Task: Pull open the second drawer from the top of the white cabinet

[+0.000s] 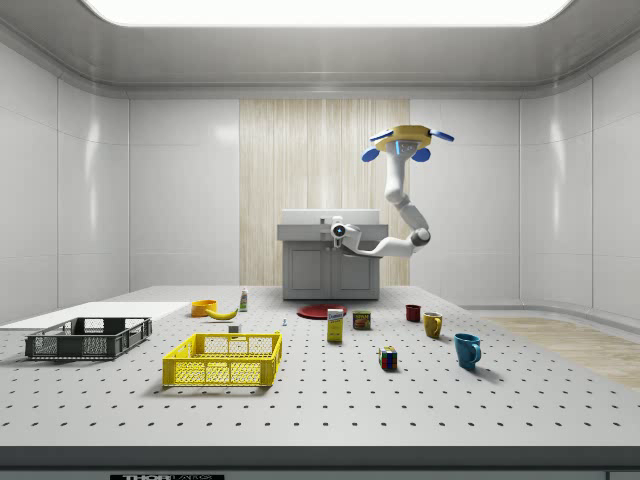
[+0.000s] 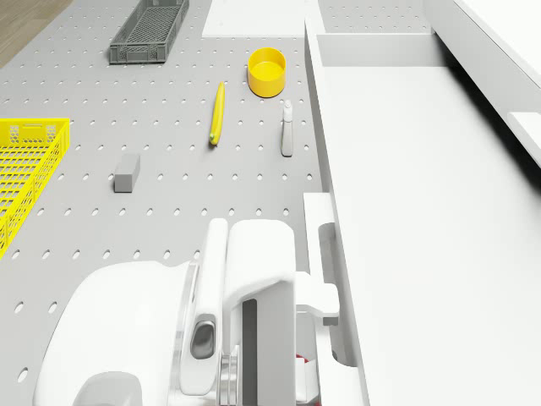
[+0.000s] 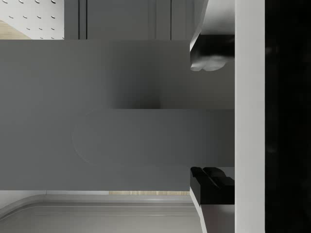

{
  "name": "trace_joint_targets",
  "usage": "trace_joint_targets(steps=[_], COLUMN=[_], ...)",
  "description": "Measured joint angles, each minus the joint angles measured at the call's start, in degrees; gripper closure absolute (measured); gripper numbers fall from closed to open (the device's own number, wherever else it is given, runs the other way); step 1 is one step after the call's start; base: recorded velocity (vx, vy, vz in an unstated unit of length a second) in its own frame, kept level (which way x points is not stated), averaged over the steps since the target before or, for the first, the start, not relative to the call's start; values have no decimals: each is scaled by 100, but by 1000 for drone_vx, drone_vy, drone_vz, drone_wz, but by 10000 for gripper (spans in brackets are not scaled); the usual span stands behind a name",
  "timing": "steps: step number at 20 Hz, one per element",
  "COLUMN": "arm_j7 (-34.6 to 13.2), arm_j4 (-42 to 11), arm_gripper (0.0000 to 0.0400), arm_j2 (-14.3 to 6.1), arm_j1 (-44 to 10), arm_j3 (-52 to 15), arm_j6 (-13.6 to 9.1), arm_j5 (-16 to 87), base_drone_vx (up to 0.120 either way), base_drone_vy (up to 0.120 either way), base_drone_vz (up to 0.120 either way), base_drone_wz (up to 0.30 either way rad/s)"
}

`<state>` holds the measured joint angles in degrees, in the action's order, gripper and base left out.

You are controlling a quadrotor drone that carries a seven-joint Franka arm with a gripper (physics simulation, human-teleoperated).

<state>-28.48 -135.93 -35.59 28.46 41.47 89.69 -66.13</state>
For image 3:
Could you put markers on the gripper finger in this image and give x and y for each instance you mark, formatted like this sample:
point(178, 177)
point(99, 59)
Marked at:
point(213, 46)
point(213, 191)

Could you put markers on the white cabinet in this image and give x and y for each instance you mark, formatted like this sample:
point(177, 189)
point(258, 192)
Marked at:
point(121, 19)

